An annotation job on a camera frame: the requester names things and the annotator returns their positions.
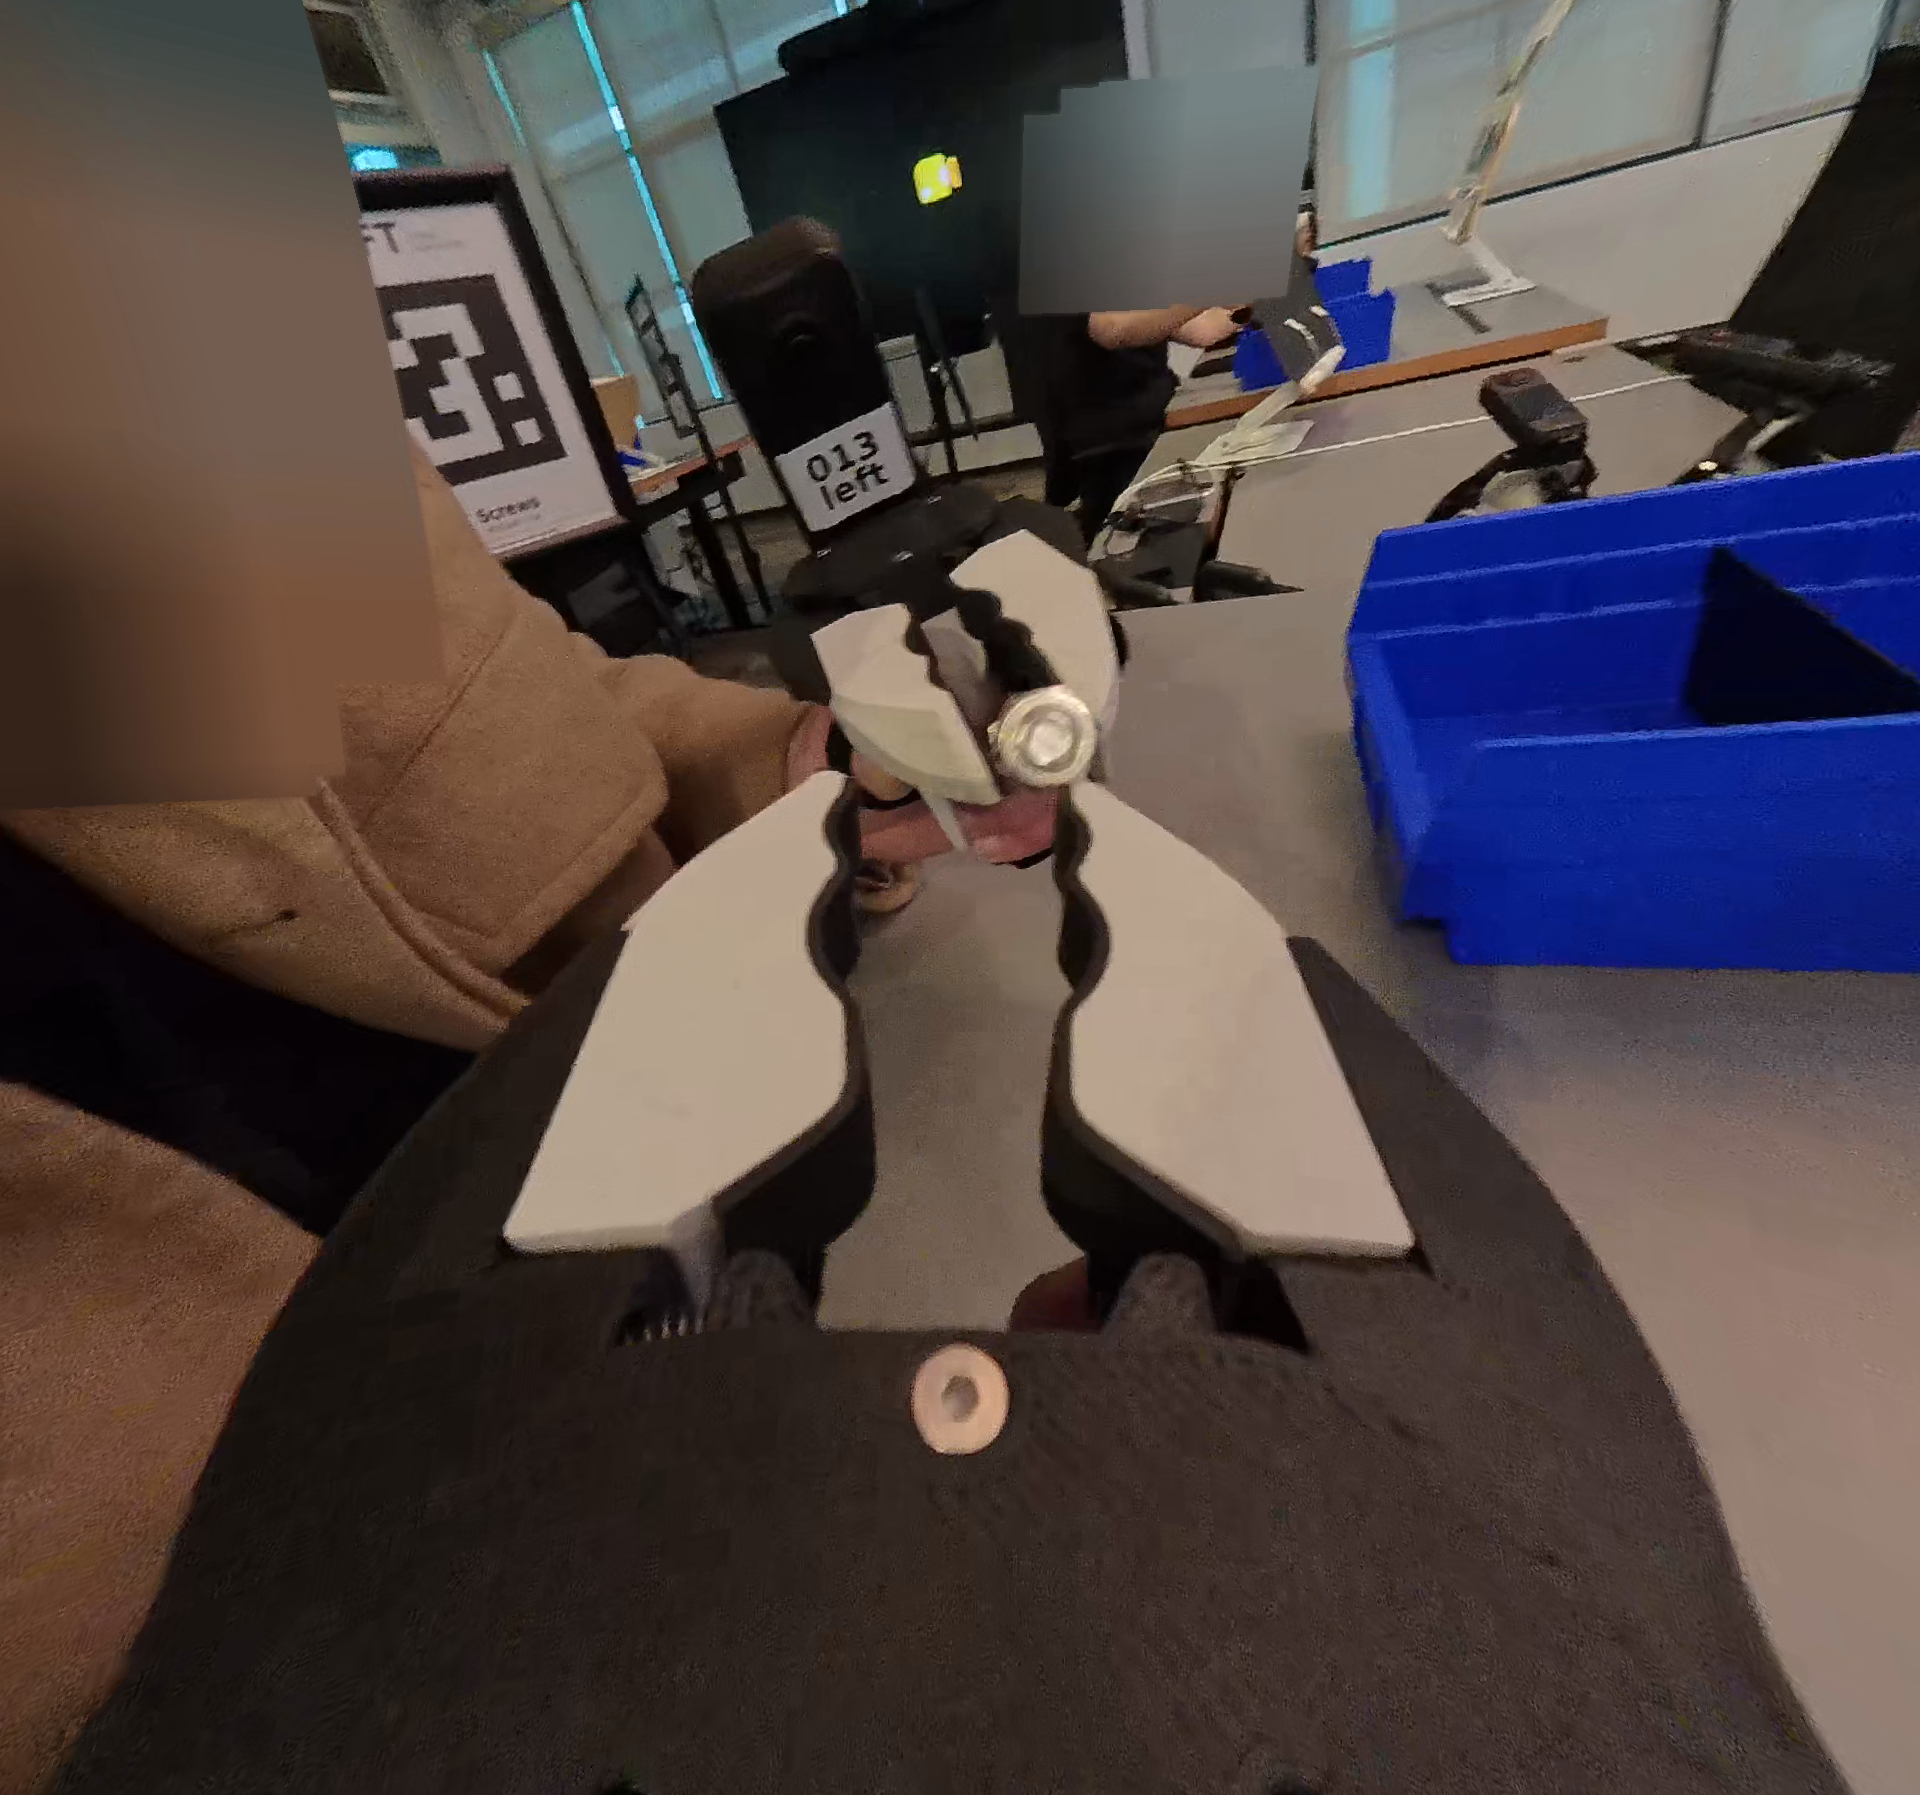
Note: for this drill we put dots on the acrylic sign stand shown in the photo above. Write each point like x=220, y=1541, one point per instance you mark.
x=1292, y=392
x=1523, y=92

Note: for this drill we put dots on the person's left hand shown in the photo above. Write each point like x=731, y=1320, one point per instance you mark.
x=999, y=823

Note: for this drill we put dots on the fiducial marker sign board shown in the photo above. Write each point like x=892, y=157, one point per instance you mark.
x=466, y=384

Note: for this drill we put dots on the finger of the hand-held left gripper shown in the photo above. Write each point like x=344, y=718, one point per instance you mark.
x=1064, y=608
x=900, y=715

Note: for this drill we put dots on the grey desk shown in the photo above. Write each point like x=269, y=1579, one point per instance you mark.
x=1575, y=1149

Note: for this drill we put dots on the black tripod stand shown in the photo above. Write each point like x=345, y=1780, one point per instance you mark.
x=736, y=551

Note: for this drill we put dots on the steel hex nut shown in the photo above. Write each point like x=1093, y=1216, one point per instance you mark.
x=1009, y=716

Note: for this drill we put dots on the long blue plastic bin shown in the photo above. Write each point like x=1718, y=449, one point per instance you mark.
x=1575, y=836

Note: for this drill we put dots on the black television screen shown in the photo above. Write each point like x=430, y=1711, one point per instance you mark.
x=841, y=174

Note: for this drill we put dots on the person's black inner garment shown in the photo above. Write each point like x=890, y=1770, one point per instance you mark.
x=180, y=1045

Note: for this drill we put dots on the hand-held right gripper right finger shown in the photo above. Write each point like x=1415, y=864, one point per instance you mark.
x=1217, y=1075

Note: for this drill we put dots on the small blue plastic bin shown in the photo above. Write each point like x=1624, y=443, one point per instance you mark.
x=1352, y=332

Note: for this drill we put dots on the small black device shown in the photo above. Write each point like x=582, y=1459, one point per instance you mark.
x=1530, y=408

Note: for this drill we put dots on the person's beige coat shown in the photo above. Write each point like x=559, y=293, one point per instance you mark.
x=374, y=804

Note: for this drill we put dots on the grey table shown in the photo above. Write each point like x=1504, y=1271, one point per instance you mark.
x=1381, y=519

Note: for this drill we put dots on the black controller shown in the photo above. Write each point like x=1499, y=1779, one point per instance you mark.
x=1771, y=366

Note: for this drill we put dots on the black video bar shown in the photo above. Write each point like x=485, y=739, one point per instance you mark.
x=886, y=25

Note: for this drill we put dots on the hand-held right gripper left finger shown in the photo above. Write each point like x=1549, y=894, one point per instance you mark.
x=705, y=1059

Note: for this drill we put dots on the person's left forearm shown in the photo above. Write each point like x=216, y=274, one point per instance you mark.
x=705, y=744

